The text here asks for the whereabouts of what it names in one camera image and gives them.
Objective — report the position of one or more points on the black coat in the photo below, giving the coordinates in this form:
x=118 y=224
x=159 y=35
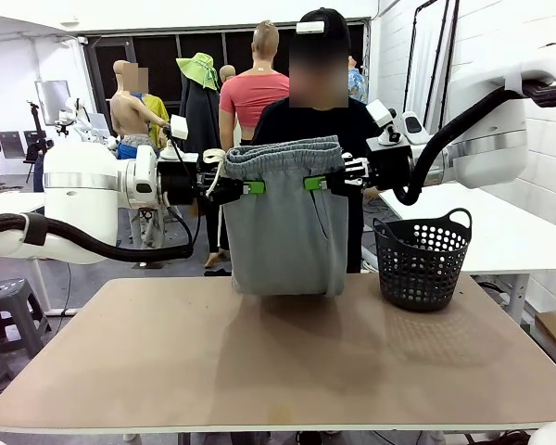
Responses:
x=199 y=120

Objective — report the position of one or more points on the dark grey perforated basket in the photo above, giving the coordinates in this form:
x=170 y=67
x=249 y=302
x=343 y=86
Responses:
x=400 y=283

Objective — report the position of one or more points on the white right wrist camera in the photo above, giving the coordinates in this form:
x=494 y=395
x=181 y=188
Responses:
x=381 y=118

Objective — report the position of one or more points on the white table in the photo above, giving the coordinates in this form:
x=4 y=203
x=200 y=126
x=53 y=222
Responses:
x=500 y=232

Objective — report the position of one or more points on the black wall pipe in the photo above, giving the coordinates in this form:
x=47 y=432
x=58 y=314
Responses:
x=417 y=55

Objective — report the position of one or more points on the black tripod stand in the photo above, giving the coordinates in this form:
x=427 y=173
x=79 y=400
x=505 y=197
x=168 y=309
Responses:
x=37 y=139

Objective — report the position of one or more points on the black cap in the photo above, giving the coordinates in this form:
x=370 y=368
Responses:
x=333 y=23

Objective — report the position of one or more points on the green sun hat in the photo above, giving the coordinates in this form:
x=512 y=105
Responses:
x=199 y=69

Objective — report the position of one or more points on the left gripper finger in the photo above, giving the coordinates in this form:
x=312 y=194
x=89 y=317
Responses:
x=255 y=187
x=206 y=174

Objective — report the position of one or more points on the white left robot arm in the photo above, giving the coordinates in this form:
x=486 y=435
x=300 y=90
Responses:
x=79 y=185

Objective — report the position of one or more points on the grey sweat shorts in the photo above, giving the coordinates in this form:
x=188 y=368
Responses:
x=282 y=232

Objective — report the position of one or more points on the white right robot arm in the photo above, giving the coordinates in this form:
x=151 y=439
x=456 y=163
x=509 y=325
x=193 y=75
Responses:
x=486 y=130

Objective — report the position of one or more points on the tan bare-chested mannequin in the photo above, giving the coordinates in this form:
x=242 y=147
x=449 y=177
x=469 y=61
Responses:
x=120 y=111

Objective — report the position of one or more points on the red crop top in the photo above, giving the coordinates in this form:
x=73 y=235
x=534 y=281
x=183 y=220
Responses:
x=255 y=92

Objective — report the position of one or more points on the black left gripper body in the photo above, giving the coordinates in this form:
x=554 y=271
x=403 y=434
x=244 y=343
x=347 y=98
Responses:
x=178 y=183

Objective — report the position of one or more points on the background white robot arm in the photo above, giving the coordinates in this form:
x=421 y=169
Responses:
x=76 y=116

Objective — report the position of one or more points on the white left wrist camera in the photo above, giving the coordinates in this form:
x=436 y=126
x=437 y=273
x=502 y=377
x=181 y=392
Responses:
x=178 y=127

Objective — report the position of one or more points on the grey framed board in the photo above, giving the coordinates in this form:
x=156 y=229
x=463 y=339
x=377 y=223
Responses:
x=51 y=102

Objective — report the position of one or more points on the person in black shirt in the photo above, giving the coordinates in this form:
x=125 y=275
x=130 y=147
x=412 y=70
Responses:
x=278 y=120

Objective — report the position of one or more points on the blue floral shirt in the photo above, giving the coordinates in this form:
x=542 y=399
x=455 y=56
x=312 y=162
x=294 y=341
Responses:
x=357 y=83

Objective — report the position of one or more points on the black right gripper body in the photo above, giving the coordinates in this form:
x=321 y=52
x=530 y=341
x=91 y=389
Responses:
x=389 y=169

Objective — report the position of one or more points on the tall bald mannequin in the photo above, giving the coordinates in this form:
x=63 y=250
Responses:
x=264 y=41

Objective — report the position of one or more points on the person in yellow shirt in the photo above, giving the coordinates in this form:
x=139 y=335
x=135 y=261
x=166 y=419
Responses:
x=155 y=106

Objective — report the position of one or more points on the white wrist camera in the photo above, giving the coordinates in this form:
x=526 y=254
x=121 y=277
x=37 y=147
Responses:
x=178 y=127
x=381 y=118

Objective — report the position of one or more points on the patterned mannequin trousers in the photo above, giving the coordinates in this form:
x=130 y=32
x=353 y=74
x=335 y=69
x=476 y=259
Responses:
x=150 y=232

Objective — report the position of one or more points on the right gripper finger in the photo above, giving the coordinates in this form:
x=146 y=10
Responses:
x=354 y=161
x=315 y=183

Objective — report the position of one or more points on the small bald mannequin head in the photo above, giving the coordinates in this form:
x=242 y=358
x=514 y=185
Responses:
x=228 y=74

